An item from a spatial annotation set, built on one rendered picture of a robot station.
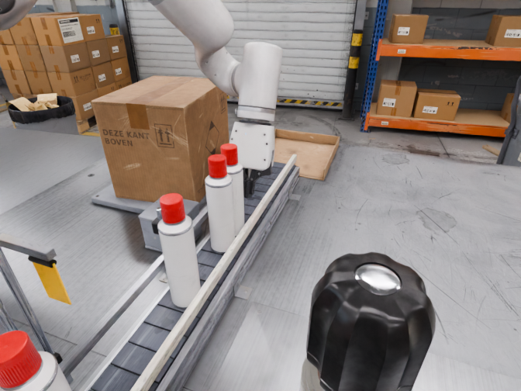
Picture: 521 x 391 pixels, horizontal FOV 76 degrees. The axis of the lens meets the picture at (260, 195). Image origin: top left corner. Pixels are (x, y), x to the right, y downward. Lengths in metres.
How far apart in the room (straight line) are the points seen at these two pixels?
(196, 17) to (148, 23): 4.61
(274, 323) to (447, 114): 3.72
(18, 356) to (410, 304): 0.31
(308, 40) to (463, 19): 1.71
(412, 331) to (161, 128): 0.71
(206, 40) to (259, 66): 0.13
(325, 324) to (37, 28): 4.13
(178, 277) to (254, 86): 0.41
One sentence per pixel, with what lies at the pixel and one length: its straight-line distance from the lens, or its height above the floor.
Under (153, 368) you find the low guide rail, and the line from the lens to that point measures 0.52.
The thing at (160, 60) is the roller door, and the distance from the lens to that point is 5.25.
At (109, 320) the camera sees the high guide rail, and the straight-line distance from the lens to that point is 0.52.
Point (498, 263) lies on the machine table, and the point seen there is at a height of 0.83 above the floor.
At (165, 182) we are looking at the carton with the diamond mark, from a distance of 0.90.
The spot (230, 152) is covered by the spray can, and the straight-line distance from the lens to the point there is 0.65.
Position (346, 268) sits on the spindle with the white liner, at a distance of 0.24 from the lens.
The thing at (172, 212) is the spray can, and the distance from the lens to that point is 0.49.
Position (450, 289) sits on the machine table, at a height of 0.83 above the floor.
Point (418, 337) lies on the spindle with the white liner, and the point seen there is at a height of 1.16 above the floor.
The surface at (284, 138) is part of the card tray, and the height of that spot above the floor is 0.83.
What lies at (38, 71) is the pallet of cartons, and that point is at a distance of 4.41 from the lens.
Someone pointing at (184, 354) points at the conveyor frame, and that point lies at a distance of 0.56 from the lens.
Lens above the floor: 1.34
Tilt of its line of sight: 31 degrees down
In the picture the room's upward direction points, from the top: straight up
